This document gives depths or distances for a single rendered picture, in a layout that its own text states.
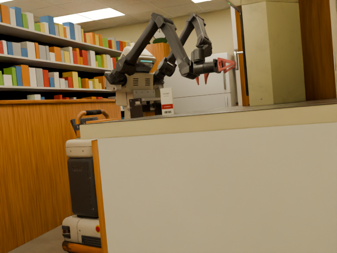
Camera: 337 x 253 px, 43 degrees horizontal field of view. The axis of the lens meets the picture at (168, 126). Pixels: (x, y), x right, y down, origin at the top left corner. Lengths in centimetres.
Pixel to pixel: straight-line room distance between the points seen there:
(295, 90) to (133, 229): 124
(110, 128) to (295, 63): 124
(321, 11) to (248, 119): 150
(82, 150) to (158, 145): 183
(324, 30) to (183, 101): 499
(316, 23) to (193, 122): 150
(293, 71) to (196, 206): 121
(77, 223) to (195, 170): 201
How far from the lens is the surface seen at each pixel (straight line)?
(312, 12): 242
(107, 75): 265
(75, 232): 298
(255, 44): 204
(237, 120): 98
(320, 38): 240
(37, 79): 474
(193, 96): 714
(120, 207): 110
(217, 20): 785
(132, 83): 274
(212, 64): 209
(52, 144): 395
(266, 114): 97
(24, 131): 365
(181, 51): 223
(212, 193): 102
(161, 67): 289
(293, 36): 213
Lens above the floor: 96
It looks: 2 degrees down
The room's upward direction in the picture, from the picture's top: 5 degrees counter-clockwise
